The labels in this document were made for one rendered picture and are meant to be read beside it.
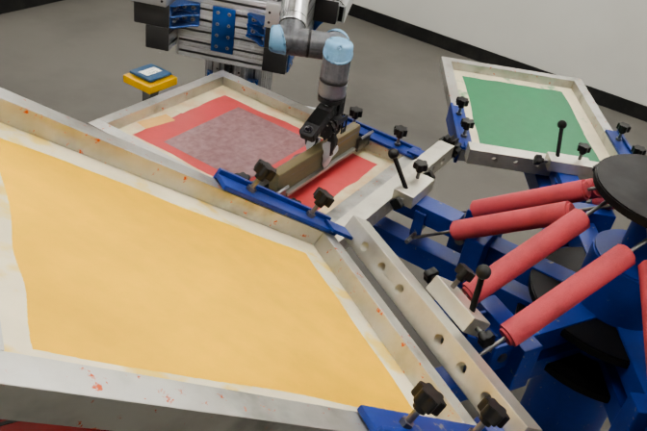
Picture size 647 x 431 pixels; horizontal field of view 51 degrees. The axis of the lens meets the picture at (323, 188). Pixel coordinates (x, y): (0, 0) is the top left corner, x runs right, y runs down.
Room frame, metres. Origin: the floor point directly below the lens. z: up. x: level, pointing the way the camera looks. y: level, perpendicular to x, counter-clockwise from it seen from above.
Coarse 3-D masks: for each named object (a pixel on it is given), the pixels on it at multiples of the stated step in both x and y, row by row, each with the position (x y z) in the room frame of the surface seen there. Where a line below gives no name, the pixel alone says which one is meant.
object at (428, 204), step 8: (424, 200) 1.50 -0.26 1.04; (432, 200) 1.51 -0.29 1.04; (408, 208) 1.48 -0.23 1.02; (416, 208) 1.47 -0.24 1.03; (424, 208) 1.47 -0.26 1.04; (432, 208) 1.47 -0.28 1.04; (440, 208) 1.48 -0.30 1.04; (448, 208) 1.48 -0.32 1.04; (408, 216) 1.48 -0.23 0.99; (432, 216) 1.45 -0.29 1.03; (440, 216) 1.44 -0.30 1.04; (448, 216) 1.44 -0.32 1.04; (456, 216) 1.45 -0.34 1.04; (424, 224) 1.46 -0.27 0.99; (432, 224) 1.45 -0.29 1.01; (440, 224) 1.44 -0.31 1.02; (448, 224) 1.43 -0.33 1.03
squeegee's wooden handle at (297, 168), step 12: (348, 132) 1.77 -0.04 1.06; (348, 144) 1.78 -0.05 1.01; (300, 156) 1.59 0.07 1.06; (312, 156) 1.60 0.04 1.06; (336, 156) 1.72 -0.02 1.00; (276, 168) 1.50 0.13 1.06; (288, 168) 1.51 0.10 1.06; (300, 168) 1.56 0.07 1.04; (312, 168) 1.61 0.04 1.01; (276, 180) 1.48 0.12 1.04; (288, 180) 1.51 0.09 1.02; (300, 180) 1.57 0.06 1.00
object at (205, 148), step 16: (160, 128) 1.79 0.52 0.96; (176, 128) 1.80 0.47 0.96; (192, 128) 1.82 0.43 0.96; (208, 128) 1.84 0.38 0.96; (160, 144) 1.69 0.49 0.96; (176, 144) 1.71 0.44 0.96; (192, 144) 1.72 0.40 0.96; (208, 144) 1.74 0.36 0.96; (224, 144) 1.76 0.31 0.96; (240, 144) 1.77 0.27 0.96; (192, 160) 1.64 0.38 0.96; (208, 160) 1.66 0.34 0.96; (224, 160) 1.67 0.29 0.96; (240, 160) 1.68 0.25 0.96; (256, 160) 1.70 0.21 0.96; (272, 160) 1.71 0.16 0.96; (304, 192) 1.57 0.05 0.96; (336, 192) 1.60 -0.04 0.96; (320, 208) 1.51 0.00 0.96
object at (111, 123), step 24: (216, 72) 2.17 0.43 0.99; (168, 96) 1.93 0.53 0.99; (192, 96) 2.02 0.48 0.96; (264, 96) 2.07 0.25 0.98; (96, 120) 1.71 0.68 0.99; (120, 120) 1.75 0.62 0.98; (144, 144) 1.62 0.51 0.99; (192, 168) 1.54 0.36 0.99; (360, 192) 1.57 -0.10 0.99; (336, 216) 1.43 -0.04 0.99
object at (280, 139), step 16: (224, 96) 2.07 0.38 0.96; (192, 112) 1.92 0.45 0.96; (208, 112) 1.94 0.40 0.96; (224, 112) 1.96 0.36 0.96; (240, 112) 1.98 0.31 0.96; (256, 112) 2.00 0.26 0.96; (224, 128) 1.85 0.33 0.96; (240, 128) 1.87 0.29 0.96; (256, 128) 1.89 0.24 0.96; (272, 128) 1.91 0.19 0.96; (288, 128) 1.92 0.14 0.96; (256, 144) 1.79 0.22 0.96; (272, 144) 1.80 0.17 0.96; (288, 144) 1.82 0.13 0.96; (304, 144) 1.84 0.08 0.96; (288, 160) 1.73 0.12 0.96; (352, 160) 1.79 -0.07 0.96; (320, 176) 1.67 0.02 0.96; (336, 176) 1.68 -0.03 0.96; (352, 176) 1.70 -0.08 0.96
